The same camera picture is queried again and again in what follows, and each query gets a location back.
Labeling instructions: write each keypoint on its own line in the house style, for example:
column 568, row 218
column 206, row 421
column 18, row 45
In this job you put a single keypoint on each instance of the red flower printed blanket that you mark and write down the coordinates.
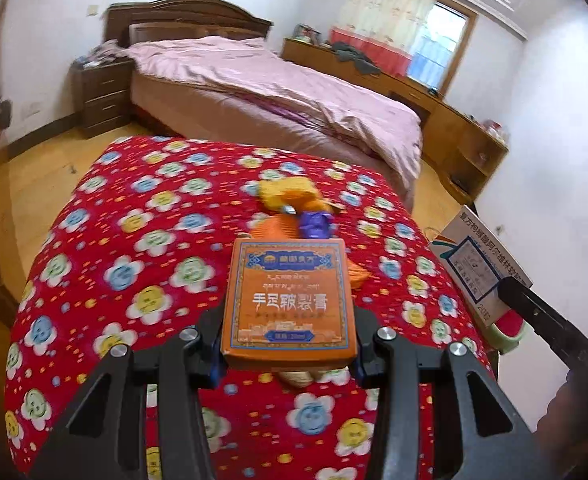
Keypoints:
column 98, row 240

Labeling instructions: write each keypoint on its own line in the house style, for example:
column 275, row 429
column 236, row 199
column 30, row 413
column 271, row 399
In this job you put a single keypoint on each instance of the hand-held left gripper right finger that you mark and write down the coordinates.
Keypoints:
column 371, row 360

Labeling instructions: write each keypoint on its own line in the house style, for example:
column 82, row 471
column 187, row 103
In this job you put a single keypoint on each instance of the black power plug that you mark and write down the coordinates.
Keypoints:
column 2, row 112

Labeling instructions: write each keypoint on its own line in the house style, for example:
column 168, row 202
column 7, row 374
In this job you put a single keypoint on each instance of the red trash bin green rim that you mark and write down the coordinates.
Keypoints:
column 504, row 342

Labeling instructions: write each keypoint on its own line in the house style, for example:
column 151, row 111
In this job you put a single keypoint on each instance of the white medicine box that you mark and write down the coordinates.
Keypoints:
column 474, row 260

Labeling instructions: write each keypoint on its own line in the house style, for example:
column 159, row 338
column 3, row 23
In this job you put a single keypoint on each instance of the wooden desk cabinet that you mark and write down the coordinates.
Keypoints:
column 454, row 135

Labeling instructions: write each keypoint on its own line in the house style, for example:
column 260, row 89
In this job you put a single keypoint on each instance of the purple wrapper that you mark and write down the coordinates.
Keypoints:
column 316, row 224

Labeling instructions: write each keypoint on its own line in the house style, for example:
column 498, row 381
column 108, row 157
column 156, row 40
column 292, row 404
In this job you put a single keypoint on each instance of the photo frames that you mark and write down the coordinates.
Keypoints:
column 307, row 33

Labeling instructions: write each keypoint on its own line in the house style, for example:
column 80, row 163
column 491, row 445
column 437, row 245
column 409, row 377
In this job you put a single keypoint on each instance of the pile of clothes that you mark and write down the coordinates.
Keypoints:
column 101, row 54

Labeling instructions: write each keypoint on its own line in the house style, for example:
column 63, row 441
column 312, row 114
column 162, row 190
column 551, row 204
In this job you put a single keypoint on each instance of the dark wooden nightstand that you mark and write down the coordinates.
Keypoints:
column 103, row 97

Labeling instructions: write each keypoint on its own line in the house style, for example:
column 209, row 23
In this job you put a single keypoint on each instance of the pink quilt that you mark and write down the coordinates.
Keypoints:
column 274, row 90

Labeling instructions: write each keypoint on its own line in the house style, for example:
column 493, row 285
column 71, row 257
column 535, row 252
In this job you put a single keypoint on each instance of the orange cardboard box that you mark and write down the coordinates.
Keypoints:
column 289, row 310

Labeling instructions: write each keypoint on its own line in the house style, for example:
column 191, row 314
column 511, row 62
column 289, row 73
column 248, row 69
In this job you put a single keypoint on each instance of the grey clothes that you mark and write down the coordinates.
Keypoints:
column 354, row 55

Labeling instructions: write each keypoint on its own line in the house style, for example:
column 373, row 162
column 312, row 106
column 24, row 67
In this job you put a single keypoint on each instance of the pink items on shelf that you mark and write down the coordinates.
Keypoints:
column 495, row 131

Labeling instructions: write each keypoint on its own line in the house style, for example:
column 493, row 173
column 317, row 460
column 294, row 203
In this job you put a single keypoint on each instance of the yellow plush toy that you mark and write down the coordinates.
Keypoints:
column 289, row 192

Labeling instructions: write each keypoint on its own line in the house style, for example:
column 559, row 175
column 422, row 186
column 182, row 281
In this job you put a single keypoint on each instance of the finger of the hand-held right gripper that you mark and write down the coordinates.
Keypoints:
column 544, row 315

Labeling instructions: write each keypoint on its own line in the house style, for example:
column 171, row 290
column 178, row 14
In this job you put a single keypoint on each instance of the floral curtain red hem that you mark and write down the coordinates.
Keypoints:
column 379, row 20

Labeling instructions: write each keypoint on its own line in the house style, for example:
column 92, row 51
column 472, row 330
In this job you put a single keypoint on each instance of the window with bars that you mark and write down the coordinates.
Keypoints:
column 446, row 45

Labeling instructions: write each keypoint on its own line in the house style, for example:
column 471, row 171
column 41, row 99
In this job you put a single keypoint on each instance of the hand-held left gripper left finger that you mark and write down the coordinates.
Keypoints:
column 206, row 360

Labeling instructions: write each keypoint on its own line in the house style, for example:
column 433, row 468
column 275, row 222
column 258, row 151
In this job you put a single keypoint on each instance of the wooden bed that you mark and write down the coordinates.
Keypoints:
column 183, row 15

